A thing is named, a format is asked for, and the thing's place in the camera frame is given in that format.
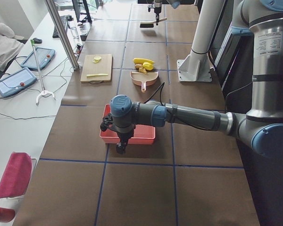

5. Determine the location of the pink plastic bin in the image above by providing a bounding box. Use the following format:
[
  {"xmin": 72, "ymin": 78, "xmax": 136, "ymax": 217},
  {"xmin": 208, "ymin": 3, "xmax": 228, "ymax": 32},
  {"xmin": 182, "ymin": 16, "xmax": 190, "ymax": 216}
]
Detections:
[{"xmin": 99, "ymin": 104, "xmax": 156, "ymax": 145}]

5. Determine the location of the teach pendant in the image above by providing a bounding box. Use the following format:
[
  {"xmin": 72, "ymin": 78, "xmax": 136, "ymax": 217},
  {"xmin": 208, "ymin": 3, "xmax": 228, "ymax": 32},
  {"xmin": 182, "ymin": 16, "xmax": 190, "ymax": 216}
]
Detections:
[
  {"xmin": 0, "ymin": 67, "xmax": 37, "ymax": 97},
  {"xmin": 20, "ymin": 47, "xmax": 56, "ymax": 71}
]

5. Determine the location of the yellow-green plastic knife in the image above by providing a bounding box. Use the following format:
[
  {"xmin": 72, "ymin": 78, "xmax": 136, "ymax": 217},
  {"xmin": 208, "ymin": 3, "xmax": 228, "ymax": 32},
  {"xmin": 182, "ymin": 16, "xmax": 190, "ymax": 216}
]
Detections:
[{"xmin": 86, "ymin": 73, "xmax": 108, "ymax": 78}]

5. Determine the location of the pink dustpan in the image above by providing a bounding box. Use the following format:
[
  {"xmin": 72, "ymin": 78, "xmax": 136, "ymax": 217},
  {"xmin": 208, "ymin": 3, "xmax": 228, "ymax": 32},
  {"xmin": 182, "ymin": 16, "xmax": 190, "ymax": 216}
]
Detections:
[{"xmin": 130, "ymin": 71, "xmax": 158, "ymax": 93}]

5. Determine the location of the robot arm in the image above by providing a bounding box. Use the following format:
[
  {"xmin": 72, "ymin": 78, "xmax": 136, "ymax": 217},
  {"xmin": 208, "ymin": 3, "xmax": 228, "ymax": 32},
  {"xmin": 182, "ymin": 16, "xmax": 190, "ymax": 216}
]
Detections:
[
  {"xmin": 110, "ymin": 0, "xmax": 283, "ymax": 158},
  {"xmin": 152, "ymin": 0, "xmax": 180, "ymax": 25}
]

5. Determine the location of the black computer mouse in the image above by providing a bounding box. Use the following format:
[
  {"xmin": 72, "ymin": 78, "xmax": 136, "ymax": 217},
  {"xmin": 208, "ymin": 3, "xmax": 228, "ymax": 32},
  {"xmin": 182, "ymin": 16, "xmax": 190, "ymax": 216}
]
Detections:
[{"xmin": 33, "ymin": 38, "xmax": 42, "ymax": 44}]

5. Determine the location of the yellow toy corn cob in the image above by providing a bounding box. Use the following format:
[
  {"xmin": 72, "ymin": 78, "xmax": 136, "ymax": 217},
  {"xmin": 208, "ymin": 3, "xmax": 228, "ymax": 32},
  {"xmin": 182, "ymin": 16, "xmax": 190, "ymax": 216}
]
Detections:
[{"xmin": 133, "ymin": 57, "xmax": 155, "ymax": 64}]

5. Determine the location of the black monitor stand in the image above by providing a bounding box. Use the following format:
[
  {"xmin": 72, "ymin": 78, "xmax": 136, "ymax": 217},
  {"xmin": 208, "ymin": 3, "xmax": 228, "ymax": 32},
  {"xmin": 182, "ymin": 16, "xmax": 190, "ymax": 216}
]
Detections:
[{"xmin": 72, "ymin": 0, "xmax": 92, "ymax": 23}]

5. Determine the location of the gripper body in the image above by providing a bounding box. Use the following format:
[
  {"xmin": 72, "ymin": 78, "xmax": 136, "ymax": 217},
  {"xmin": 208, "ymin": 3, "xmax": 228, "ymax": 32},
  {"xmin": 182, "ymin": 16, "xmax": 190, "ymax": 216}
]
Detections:
[
  {"xmin": 114, "ymin": 126, "xmax": 134, "ymax": 141},
  {"xmin": 154, "ymin": 7, "xmax": 161, "ymax": 15}
]

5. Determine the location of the near teach pendant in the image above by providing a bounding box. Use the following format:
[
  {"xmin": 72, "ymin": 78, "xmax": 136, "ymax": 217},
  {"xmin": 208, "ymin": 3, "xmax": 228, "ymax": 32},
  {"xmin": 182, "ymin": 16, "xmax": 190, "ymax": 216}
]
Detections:
[{"xmin": 0, "ymin": 67, "xmax": 37, "ymax": 97}]

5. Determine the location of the magenta cloth on chair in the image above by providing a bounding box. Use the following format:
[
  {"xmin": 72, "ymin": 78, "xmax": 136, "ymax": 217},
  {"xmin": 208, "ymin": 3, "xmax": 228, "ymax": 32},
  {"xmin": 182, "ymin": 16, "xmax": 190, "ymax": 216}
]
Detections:
[{"xmin": 0, "ymin": 152, "xmax": 33, "ymax": 199}]

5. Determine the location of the white pillar mount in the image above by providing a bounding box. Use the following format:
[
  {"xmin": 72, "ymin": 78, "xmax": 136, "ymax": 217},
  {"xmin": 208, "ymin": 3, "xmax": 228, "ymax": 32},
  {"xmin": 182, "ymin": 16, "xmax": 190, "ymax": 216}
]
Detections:
[{"xmin": 177, "ymin": 0, "xmax": 225, "ymax": 82}]

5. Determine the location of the white stand with pole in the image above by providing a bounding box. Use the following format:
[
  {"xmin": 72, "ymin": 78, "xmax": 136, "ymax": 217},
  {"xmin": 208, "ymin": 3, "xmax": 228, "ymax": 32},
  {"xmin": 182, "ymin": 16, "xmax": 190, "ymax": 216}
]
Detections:
[{"xmin": 30, "ymin": 39, "xmax": 56, "ymax": 106}]

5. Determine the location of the far teach pendant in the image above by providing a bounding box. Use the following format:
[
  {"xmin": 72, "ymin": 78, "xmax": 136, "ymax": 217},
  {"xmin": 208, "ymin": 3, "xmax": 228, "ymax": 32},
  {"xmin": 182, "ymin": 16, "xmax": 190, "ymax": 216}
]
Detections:
[{"xmin": 20, "ymin": 47, "xmax": 56, "ymax": 71}]

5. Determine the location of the aluminium frame post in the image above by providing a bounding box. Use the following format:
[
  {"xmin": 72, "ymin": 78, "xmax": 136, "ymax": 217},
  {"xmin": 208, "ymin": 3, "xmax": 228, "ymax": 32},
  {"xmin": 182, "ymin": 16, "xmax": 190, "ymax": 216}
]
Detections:
[{"xmin": 45, "ymin": 0, "xmax": 79, "ymax": 71}]

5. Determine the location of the wooden handle black brush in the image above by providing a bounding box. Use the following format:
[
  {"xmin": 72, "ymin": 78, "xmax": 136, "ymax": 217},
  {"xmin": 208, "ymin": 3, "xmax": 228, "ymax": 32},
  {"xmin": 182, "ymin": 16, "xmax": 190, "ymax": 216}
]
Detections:
[{"xmin": 140, "ymin": 17, "xmax": 167, "ymax": 28}]

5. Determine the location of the seated person in white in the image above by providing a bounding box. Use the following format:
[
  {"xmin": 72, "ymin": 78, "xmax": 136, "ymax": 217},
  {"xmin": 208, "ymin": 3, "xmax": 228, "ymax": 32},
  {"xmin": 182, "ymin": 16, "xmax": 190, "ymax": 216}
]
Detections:
[{"xmin": 0, "ymin": 23, "xmax": 24, "ymax": 72}]

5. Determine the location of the black keyboard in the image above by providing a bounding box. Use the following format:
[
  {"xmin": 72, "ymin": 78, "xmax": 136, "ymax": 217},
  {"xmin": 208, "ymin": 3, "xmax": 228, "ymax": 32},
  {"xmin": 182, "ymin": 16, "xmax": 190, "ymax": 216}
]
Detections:
[{"xmin": 52, "ymin": 15, "xmax": 71, "ymax": 39}]

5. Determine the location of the wooden cutting board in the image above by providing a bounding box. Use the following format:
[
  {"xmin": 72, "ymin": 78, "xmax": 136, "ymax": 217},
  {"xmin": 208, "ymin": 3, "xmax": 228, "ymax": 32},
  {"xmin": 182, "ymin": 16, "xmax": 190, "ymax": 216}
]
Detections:
[{"xmin": 80, "ymin": 54, "xmax": 113, "ymax": 83}]

